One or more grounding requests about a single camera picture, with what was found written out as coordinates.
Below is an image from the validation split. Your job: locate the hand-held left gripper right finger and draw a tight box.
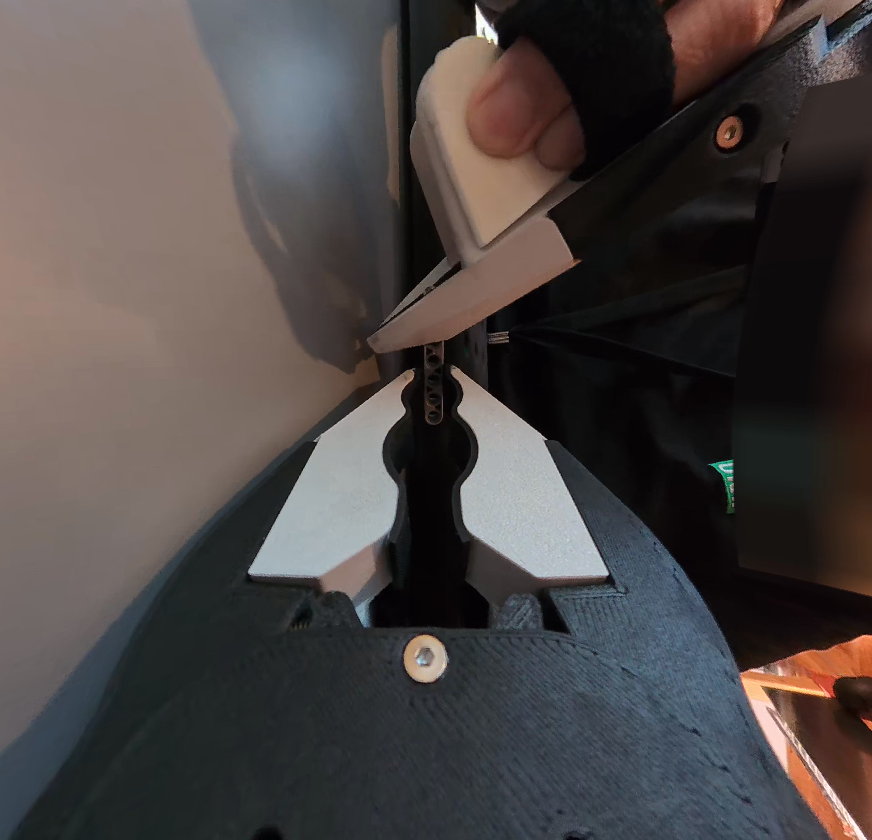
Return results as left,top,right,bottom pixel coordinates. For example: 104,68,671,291
443,366,610,628

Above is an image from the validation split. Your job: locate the person's right hand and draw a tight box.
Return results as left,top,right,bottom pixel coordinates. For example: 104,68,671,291
469,0,799,173

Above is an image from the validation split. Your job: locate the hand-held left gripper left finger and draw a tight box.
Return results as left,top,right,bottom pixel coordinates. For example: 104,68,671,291
247,368,418,628

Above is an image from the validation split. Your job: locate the dark grey holed building beam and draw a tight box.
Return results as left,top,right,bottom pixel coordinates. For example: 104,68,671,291
420,341,452,427

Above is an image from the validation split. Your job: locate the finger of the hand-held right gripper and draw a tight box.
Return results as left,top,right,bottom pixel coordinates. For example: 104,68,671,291
367,220,581,356
388,257,459,324

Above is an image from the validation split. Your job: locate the grey desk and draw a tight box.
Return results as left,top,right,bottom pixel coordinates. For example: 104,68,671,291
0,0,411,752

